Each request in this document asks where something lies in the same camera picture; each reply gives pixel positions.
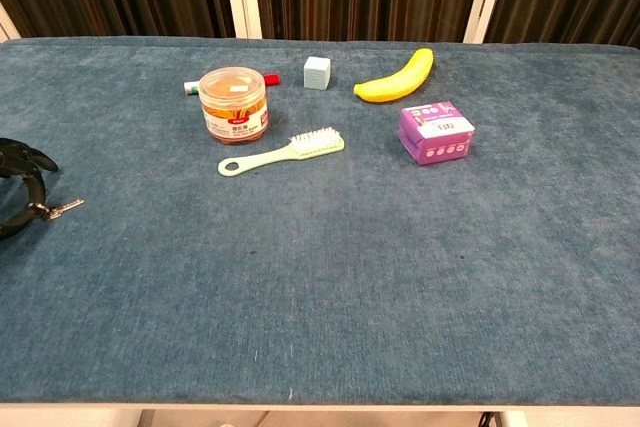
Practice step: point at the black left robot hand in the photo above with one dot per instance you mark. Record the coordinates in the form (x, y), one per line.
(35, 189)

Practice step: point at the clear jar of rubber bands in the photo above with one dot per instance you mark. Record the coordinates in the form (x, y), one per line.
(233, 107)

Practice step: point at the mint green brush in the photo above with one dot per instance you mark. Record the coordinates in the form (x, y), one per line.
(285, 153)

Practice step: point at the white marker with red cap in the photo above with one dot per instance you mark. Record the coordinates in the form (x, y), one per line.
(272, 79)

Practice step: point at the blue table cloth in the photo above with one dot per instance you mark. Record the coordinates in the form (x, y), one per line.
(320, 247)

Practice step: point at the light blue cube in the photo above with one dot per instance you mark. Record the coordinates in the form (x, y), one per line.
(317, 72)

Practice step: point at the yellow banana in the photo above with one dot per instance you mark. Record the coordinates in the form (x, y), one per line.
(395, 82)

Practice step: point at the purple cardboard box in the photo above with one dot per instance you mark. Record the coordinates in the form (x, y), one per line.
(436, 133)

